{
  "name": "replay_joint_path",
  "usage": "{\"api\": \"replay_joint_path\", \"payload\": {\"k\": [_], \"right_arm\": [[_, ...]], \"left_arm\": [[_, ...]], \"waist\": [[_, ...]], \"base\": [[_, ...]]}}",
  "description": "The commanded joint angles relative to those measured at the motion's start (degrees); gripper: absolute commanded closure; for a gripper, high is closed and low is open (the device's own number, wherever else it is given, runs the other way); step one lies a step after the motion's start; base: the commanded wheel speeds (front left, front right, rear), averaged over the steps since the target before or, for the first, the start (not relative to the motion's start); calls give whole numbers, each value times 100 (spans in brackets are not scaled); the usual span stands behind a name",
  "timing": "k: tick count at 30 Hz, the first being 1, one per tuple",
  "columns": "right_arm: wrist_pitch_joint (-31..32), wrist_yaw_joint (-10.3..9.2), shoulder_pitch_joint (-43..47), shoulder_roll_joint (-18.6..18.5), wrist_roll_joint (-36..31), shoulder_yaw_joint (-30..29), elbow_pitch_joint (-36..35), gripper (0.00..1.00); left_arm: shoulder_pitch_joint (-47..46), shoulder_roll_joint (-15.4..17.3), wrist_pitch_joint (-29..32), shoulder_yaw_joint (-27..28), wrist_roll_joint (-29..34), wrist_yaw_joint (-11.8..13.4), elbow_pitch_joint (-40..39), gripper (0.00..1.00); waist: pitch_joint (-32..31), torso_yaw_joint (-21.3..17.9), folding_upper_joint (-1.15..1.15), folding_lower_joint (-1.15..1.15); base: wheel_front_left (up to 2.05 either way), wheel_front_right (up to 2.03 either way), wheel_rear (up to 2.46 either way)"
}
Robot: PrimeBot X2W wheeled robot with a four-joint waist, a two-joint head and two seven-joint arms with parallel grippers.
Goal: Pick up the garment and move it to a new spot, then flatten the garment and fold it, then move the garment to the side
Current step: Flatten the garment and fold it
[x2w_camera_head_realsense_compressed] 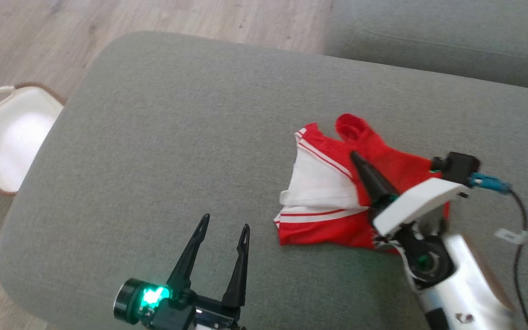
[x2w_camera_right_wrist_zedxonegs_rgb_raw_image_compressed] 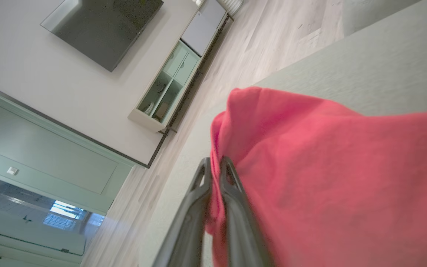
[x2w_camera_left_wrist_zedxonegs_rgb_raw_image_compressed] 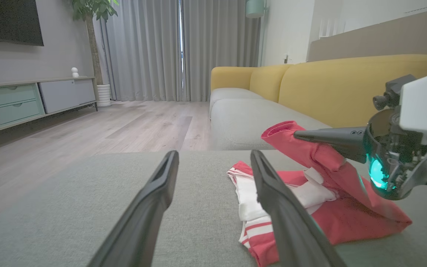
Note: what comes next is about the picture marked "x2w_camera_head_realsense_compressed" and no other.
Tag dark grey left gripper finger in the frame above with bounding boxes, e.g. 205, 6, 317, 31
221, 223, 251, 309
166, 213, 210, 295

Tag black cable with blue connector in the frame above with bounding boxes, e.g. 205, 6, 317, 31
469, 172, 528, 330

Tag grey fabric ottoman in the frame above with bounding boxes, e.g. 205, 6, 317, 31
0, 30, 528, 330

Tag white cable label tag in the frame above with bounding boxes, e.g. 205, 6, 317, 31
495, 228, 528, 244

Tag black white-banded left gripper body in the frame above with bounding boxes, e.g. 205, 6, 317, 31
143, 290, 246, 330

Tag red and white striped jersey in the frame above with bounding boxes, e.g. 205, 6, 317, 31
273, 113, 451, 253

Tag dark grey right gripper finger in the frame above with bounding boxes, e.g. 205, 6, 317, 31
350, 153, 399, 209

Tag black white-banded right gripper body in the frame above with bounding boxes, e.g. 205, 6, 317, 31
373, 180, 471, 290

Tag white laundry basket brown rim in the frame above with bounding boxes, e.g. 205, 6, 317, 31
0, 82, 67, 197

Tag yellow and grey sofa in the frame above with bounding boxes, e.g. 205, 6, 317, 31
324, 0, 528, 92

